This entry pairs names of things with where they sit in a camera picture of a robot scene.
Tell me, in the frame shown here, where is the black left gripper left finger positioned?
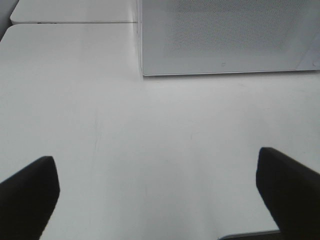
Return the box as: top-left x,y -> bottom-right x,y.
0,156 -> 60,240

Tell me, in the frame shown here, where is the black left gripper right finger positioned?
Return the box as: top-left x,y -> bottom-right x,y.
255,147 -> 320,240

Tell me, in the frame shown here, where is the white microwave door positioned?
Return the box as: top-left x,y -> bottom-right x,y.
138,0 -> 320,76

